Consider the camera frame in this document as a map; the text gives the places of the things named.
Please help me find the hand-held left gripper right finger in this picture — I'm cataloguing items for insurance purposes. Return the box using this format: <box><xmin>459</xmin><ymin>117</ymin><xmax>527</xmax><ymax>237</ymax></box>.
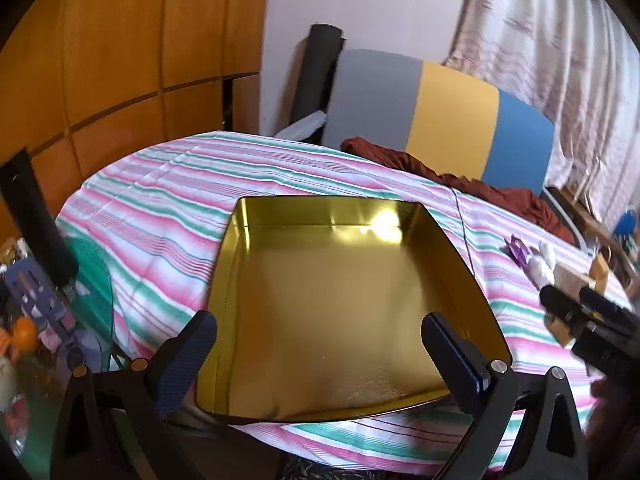
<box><xmin>421</xmin><ymin>311</ymin><xmax>588</xmax><ymax>480</ymax></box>

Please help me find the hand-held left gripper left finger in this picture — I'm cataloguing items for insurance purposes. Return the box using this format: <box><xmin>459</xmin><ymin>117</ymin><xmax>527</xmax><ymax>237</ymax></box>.
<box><xmin>50</xmin><ymin>310</ymin><xmax>218</xmax><ymax>480</ymax></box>

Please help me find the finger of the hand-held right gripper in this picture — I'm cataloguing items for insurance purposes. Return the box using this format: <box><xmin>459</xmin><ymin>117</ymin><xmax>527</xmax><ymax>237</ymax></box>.
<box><xmin>579</xmin><ymin>287</ymin><xmax>640</xmax><ymax>333</ymax></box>
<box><xmin>539</xmin><ymin>284</ymin><xmax>596</xmax><ymax>336</ymax></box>

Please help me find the purple snack packet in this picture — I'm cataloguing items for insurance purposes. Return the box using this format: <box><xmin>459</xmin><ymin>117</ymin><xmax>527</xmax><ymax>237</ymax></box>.
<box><xmin>504</xmin><ymin>236</ymin><xmax>532</xmax><ymax>267</ymax></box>

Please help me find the gold metal tin box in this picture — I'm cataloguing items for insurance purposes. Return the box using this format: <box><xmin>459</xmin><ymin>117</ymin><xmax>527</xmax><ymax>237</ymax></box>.
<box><xmin>195</xmin><ymin>196</ymin><xmax>512</xmax><ymax>423</ymax></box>

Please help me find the white crumpled plastic wrap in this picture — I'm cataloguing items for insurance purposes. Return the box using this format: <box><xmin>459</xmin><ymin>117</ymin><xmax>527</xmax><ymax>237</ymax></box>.
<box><xmin>530</xmin><ymin>242</ymin><xmax>557</xmax><ymax>286</ymax></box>

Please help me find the wooden side table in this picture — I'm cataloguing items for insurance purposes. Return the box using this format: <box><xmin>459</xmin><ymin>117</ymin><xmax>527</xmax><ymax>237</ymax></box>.
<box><xmin>547</xmin><ymin>185</ymin><xmax>631</xmax><ymax>281</ymax></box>

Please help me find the brown red cloth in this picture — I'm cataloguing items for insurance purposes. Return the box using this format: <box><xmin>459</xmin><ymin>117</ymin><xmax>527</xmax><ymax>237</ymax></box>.
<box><xmin>341</xmin><ymin>136</ymin><xmax>576</xmax><ymax>247</ymax></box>

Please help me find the striped table cloth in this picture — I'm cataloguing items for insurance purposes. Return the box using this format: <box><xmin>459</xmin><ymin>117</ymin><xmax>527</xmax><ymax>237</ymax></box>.
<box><xmin>55</xmin><ymin>131</ymin><xmax>636</xmax><ymax>476</ymax></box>

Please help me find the blue plastic toy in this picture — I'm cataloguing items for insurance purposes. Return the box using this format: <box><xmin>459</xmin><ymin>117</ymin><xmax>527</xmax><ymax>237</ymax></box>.
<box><xmin>5</xmin><ymin>260</ymin><xmax>81</xmax><ymax>356</ymax></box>

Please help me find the orange toy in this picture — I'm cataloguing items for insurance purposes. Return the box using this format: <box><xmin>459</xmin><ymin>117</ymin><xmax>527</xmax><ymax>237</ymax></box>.
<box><xmin>0</xmin><ymin>317</ymin><xmax>41</xmax><ymax>361</ymax></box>

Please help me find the black cylinder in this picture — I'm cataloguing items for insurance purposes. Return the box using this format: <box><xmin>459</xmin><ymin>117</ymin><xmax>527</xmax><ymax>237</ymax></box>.
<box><xmin>0</xmin><ymin>147</ymin><xmax>78</xmax><ymax>288</ymax></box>

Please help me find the white chair armrest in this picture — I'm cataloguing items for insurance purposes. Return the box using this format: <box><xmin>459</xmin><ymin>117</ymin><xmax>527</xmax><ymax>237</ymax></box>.
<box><xmin>275</xmin><ymin>110</ymin><xmax>327</xmax><ymax>142</ymax></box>

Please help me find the patterned beige curtain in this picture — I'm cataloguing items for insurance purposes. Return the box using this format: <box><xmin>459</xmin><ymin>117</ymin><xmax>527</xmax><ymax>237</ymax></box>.
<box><xmin>442</xmin><ymin>0</ymin><xmax>640</xmax><ymax>221</ymax></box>

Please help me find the grey yellow blue chair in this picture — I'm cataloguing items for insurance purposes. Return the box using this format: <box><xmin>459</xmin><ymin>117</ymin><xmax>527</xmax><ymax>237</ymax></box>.
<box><xmin>322</xmin><ymin>49</ymin><xmax>556</xmax><ymax>196</ymax></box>

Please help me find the black rolled mat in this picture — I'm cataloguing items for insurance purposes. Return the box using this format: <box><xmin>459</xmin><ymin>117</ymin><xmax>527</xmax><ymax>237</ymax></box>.
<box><xmin>291</xmin><ymin>23</ymin><xmax>346</xmax><ymax>126</ymax></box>

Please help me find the wooden wardrobe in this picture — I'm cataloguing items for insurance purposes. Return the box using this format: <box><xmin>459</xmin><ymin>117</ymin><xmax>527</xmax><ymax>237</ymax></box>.
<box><xmin>0</xmin><ymin>0</ymin><xmax>273</xmax><ymax>241</ymax></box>

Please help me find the thin black cable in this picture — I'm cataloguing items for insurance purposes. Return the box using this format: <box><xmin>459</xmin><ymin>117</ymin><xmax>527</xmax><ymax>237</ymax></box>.
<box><xmin>452</xmin><ymin>187</ymin><xmax>476</xmax><ymax>271</ymax></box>

